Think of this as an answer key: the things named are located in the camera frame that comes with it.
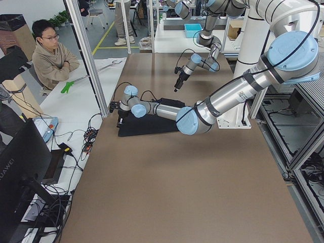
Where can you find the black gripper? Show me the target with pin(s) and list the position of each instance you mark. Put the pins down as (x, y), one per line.
(120, 119)
(181, 77)

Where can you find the black t-shirt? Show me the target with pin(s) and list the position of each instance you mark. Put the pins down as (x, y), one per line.
(148, 124)

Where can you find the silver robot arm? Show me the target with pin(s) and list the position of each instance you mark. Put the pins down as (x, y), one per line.
(206, 39)
(291, 59)

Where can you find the blue plastic bin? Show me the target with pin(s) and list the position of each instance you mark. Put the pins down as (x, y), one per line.
(192, 29)

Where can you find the standing person in white top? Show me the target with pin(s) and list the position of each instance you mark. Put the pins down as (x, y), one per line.
(119, 23)

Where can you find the blue teach pendant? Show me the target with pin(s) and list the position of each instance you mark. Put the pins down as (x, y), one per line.
(46, 126)

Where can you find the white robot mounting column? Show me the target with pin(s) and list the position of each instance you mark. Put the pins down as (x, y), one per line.
(255, 50)

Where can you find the seated man in beige hoodie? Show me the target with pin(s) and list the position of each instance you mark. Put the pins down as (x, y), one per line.
(52, 61)

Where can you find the black Huawei monitor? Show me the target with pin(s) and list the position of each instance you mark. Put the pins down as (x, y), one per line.
(24, 162)

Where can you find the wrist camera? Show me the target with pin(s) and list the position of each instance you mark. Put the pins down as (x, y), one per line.
(177, 69)
(114, 105)

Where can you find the green handled reacher grabber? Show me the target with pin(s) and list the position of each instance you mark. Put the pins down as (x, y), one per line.
(70, 84)

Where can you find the aluminium frame post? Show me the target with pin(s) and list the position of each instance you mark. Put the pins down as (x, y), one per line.
(84, 47)

